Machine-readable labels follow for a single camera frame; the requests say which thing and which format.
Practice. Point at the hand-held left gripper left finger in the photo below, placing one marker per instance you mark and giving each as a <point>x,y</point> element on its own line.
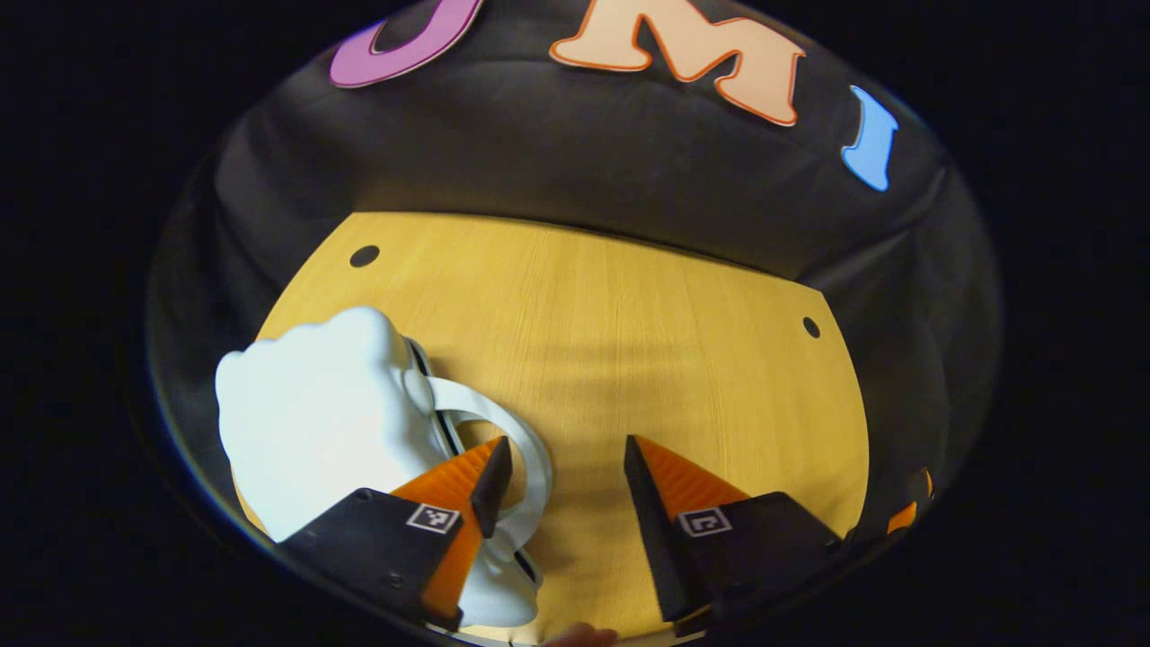
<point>492,485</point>

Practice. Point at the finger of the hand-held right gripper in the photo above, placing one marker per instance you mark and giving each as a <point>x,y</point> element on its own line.
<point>901,518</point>

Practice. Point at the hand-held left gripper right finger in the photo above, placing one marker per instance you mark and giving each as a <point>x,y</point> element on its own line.
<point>656,539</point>

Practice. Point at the white bumpy suitcase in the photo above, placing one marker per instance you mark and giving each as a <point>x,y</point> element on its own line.
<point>314,404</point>

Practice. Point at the black backdrop cloth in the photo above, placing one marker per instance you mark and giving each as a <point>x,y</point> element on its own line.
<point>584,153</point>

